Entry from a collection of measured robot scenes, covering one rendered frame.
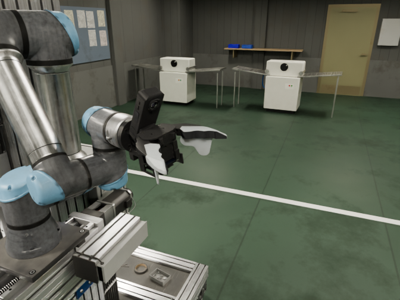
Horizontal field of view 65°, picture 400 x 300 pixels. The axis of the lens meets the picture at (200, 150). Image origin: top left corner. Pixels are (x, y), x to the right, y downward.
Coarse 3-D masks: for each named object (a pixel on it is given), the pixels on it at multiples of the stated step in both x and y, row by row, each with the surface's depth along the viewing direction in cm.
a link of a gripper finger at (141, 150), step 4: (136, 140) 58; (140, 140) 57; (144, 140) 57; (148, 140) 57; (152, 140) 57; (156, 140) 58; (136, 144) 56; (140, 144) 56; (144, 144) 56; (140, 148) 54; (144, 148) 54; (140, 152) 54; (144, 152) 53
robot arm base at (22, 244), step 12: (48, 216) 92; (12, 228) 87; (24, 228) 87; (36, 228) 88; (48, 228) 91; (12, 240) 88; (24, 240) 87; (36, 240) 89; (48, 240) 91; (60, 240) 96; (12, 252) 88; (24, 252) 88; (36, 252) 89
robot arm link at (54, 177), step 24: (0, 24) 71; (0, 48) 69; (0, 72) 68; (24, 72) 72; (0, 96) 68; (24, 96) 68; (24, 120) 66; (48, 120) 70; (24, 144) 66; (48, 144) 66; (48, 168) 65; (72, 168) 67; (48, 192) 63; (72, 192) 67
